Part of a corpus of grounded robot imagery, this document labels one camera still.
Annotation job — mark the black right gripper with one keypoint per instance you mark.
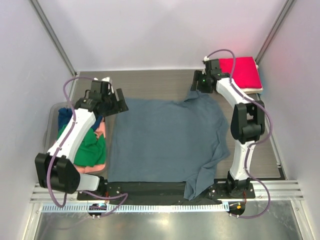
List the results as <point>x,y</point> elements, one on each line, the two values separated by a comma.
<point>197,76</point>

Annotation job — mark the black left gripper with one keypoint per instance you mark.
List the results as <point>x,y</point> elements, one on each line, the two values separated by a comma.
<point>119,106</point>

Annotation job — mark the grey blue t shirt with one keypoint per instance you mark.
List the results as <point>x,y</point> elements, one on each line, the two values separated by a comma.
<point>162,141</point>

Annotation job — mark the clear plastic storage bin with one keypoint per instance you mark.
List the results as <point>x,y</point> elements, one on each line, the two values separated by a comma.
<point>52,129</point>

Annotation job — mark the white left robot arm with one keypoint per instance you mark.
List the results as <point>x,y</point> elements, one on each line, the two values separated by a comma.
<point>55,169</point>

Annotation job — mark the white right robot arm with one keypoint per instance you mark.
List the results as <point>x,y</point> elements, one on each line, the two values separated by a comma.
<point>247,126</point>

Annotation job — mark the pink t shirt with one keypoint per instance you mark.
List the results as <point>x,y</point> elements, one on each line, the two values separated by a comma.
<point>100,165</point>

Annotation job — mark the folded red t shirt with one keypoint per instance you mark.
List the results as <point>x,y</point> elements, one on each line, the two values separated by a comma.
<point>246,74</point>

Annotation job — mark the folded cream t shirt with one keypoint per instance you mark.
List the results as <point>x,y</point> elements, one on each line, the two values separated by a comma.
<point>253,90</point>

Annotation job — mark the green t shirt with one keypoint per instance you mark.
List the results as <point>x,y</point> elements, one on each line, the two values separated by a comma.
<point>92,150</point>

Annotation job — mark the navy blue t shirt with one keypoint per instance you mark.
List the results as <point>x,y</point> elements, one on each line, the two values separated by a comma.
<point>65,115</point>

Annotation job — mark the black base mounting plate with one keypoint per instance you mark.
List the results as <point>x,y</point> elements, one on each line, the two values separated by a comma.
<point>172,193</point>

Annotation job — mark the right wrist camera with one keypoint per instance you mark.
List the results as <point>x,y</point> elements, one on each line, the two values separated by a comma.
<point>212,66</point>

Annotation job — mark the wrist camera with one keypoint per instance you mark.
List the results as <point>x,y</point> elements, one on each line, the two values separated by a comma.
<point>212,66</point>
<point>100,89</point>

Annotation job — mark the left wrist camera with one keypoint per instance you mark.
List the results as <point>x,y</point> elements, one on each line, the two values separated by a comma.
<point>100,89</point>

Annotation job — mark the white slotted cable duct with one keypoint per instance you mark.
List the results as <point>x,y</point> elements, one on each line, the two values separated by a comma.
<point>102,208</point>

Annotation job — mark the right aluminium corner post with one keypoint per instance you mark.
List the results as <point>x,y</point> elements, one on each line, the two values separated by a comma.
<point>280,19</point>

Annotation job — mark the aluminium corner post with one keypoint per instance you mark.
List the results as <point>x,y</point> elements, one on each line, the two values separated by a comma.
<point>280,19</point>
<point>52,35</point>

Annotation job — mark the left aluminium corner post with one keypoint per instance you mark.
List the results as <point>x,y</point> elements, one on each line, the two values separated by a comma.
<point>52,35</point>

